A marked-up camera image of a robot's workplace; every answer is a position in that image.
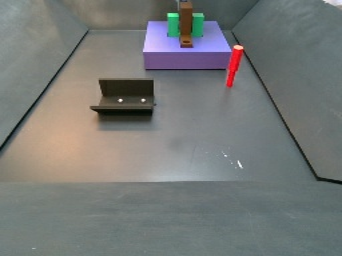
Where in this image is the right green block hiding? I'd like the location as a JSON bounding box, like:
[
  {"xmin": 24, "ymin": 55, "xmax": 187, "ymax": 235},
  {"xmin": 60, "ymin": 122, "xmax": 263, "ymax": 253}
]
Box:
[{"xmin": 191, "ymin": 13, "xmax": 204, "ymax": 37}]

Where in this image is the left green block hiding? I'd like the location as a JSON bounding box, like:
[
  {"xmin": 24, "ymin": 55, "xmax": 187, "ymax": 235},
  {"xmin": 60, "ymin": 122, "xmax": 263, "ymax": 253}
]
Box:
[{"xmin": 167, "ymin": 13, "xmax": 179, "ymax": 37}]

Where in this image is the purple base block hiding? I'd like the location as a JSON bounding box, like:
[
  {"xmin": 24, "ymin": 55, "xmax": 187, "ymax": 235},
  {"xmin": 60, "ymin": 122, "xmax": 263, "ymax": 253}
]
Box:
[{"xmin": 143, "ymin": 21, "xmax": 231, "ymax": 70}]

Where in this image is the black angled fixture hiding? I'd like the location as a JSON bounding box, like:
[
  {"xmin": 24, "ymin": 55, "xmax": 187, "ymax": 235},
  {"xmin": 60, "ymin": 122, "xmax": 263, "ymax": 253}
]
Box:
[{"xmin": 89, "ymin": 78, "xmax": 155, "ymax": 114}]

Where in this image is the green block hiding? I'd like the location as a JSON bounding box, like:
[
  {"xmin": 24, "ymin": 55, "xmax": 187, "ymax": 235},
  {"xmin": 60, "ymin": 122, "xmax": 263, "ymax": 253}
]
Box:
[
  {"xmin": 191, "ymin": 13, "xmax": 204, "ymax": 37},
  {"xmin": 167, "ymin": 13, "xmax": 179, "ymax": 37}
]

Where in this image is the red peg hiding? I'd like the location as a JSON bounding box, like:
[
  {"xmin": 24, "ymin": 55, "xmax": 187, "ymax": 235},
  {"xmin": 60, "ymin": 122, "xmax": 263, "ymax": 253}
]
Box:
[{"xmin": 226, "ymin": 45, "xmax": 244, "ymax": 87}]

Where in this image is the brown slotted bar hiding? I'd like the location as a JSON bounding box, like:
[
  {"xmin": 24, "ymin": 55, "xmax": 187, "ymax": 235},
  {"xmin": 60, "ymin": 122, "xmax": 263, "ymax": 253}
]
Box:
[{"xmin": 179, "ymin": 0, "xmax": 192, "ymax": 48}]

